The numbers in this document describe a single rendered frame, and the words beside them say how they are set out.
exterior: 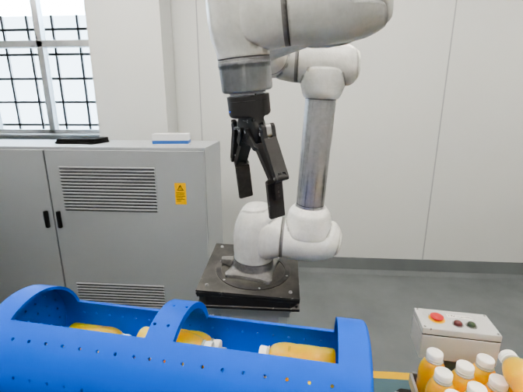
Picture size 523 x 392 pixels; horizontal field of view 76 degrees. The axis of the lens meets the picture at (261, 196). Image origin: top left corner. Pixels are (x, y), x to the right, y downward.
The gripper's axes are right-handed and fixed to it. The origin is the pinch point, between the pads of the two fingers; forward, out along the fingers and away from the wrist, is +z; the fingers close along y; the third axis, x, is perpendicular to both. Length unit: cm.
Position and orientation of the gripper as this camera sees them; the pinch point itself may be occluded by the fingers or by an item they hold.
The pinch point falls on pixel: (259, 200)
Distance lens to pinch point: 65.9
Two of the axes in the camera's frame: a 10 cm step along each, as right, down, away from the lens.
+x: -8.9, 2.4, -3.9
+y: -4.5, -2.6, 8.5
